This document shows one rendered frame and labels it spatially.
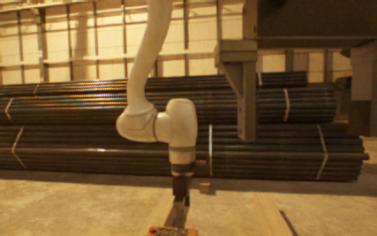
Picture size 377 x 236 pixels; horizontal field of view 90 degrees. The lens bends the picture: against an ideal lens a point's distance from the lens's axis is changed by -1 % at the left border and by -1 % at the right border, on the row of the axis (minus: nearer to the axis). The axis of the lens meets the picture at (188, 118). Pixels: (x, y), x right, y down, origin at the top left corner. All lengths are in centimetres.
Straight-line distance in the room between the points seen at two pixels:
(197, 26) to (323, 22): 954
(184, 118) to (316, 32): 44
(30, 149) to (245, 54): 239
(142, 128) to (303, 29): 53
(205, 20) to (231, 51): 961
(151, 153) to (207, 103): 68
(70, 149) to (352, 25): 213
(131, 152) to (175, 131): 126
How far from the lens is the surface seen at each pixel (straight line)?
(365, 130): 28
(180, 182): 62
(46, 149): 235
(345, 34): 25
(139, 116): 64
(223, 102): 178
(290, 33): 22
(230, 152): 167
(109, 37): 1099
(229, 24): 973
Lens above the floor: 69
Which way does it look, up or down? 4 degrees down
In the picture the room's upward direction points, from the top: 1 degrees counter-clockwise
